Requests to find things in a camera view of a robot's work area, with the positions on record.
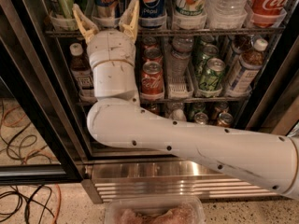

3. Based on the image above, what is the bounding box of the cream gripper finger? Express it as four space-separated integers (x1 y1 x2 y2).
119 0 140 42
72 4 99 44

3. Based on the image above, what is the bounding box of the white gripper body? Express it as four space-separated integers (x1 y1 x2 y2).
87 30 135 67

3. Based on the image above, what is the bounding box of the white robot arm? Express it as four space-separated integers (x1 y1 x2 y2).
73 0 299 200

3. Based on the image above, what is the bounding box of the Pepsi can top shelf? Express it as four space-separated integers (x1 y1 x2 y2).
137 0 166 20

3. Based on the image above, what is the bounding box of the green can top shelf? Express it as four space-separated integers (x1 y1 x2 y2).
43 0 82 20

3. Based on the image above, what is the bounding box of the green can shelf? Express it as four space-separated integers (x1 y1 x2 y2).
199 58 225 91
43 0 82 20
188 102 208 124

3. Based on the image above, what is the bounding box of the front Coca-Cola can middle shelf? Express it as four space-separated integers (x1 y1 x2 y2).
141 62 163 95

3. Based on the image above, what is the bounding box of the coca-cola can shelf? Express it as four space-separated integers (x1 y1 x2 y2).
141 62 163 95
251 0 287 28

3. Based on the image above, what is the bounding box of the water bottle middle shelf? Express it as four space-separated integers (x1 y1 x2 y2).
169 36 194 77

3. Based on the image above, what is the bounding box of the water bottle shelf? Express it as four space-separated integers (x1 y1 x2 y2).
169 36 194 77
165 103 187 121
206 0 252 17

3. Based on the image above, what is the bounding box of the water bottle bottom shelf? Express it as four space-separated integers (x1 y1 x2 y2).
165 103 187 121

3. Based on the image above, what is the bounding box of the water bottle top shelf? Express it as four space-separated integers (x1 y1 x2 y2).
206 0 252 17

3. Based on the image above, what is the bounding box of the front green can middle shelf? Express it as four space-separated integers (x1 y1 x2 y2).
199 58 225 91

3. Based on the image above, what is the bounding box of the green can bottom shelf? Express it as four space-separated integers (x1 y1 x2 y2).
188 102 208 124

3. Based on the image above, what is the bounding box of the left fridge glass door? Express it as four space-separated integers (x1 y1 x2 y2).
0 0 85 185

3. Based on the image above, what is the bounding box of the fridge glass door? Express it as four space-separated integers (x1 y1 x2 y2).
0 0 85 185
244 39 299 135

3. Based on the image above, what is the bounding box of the gold can bottom shelf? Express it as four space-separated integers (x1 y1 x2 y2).
211 102 234 127

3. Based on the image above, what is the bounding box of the steel fridge bottom grille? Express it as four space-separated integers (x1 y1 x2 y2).
81 158 272 203

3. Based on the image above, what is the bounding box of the Coca-Cola can top shelf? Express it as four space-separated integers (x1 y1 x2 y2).
251 0 287 28

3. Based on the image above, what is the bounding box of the right fridge glass door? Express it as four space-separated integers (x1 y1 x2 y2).
244 39 299 135

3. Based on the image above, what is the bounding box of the front tea bottle left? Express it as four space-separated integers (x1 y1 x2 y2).
69 43 94 97

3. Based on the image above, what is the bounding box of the tea bottle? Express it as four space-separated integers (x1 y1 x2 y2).
226 38 268 93
69 43 94 97

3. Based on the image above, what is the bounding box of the front tea bottle right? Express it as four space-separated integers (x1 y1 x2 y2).
226 38 268 93

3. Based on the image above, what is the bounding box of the clear plastic food container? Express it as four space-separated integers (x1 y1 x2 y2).
104 195 206 224

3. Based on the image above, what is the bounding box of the orange cable on floor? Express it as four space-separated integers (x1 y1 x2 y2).
0 105 62 224

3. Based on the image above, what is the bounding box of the black cable on floor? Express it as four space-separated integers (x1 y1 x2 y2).
0 98 56 224

